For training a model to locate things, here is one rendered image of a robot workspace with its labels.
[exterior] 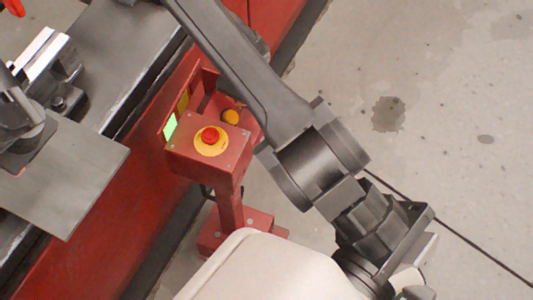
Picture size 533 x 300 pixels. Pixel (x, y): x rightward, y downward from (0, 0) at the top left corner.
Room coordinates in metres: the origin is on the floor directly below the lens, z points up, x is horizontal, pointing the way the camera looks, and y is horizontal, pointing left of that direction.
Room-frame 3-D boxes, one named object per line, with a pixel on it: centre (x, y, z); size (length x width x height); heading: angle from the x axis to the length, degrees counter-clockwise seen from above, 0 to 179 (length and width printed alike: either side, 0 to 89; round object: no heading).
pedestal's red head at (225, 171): (0.64, 0.10, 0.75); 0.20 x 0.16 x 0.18; 156
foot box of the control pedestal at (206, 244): (0.62, 0.07, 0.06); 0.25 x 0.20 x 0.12; 66
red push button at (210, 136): (0.59, 0.11, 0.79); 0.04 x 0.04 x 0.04
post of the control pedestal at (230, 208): (0.64, 0.10, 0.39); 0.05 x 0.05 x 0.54; 66
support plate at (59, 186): (0.45, 0.38, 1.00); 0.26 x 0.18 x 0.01; 61
